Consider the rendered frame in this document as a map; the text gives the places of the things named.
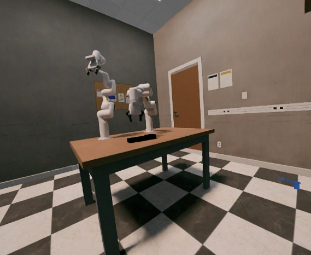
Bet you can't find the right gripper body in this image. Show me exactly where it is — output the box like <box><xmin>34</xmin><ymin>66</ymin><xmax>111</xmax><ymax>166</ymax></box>
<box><xmin>88</xmin><ymin>59</ymin><xmax>99</xmax><ymax>72</ymax></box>

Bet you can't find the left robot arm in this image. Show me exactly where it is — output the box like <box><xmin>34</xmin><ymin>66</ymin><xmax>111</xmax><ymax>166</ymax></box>
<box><xmin>127</xmin><ymin>84</ymin><xmax>157</xmax><ymax>132</ymax></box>

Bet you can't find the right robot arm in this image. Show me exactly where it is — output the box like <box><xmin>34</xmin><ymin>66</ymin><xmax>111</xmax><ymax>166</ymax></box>
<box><xmin>86</xmin><ymin>50</ymin><xmax>116</xmax><ymax>140</ymax></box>

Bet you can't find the black three-compartment bin rack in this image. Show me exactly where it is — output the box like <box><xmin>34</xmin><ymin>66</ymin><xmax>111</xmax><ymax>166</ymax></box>
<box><xmin>127</xmin><ymin>134</ymin><xmax>157</xmax><ymax>143</ymax></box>

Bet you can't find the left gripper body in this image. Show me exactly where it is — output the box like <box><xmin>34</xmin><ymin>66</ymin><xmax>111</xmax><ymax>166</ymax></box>
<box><xmin>129</xmin><ymin>104</ymin><xmax>141</xmax><ymax>115</ymax></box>

